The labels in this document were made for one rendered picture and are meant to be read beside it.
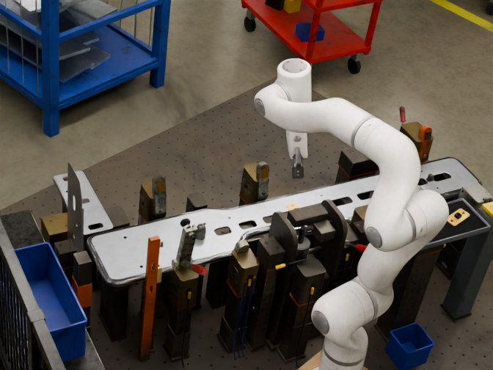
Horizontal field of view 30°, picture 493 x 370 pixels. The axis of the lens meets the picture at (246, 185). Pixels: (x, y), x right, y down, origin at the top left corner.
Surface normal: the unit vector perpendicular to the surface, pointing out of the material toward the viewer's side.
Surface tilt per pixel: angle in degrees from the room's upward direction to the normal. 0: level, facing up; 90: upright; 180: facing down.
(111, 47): 0
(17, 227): 0
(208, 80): 0
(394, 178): 65
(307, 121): 90
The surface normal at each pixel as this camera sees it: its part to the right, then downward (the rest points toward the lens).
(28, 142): 0.12, -0.77
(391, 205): -0.43, -0.33
